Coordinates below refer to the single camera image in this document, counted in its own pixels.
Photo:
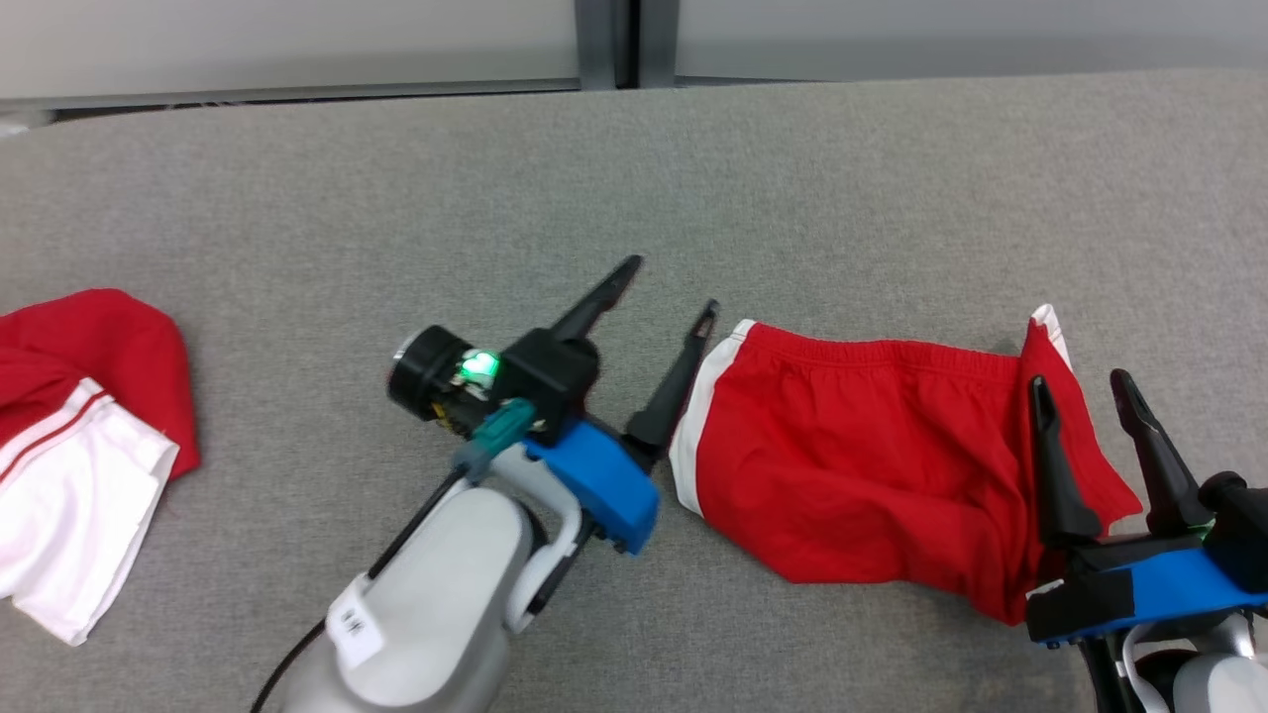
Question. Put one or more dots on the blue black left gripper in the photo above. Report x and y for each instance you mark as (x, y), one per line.
(604, 485)

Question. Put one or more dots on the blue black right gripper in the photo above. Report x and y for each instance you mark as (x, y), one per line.
(1159, 584)

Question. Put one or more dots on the red shorts with white trim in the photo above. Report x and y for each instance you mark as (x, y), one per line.
(842, 446)

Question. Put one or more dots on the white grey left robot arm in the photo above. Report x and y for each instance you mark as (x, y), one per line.
(446, 594)

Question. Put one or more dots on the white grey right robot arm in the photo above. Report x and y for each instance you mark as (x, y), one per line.
(1218, 688)

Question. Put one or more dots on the red and white striped garment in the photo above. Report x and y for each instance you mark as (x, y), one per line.
(89, 396)

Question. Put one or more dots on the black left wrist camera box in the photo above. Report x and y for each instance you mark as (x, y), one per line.
(550, 381)

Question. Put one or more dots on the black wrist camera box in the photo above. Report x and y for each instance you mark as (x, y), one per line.
(1243, 515)
(550, 381)

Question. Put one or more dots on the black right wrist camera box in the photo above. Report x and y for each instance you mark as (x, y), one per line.
(1243, 515)

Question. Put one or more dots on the grey partition post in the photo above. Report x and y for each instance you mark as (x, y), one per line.
(624, 40)

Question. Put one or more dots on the grey partition base rail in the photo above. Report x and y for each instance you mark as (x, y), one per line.
(297, 96)

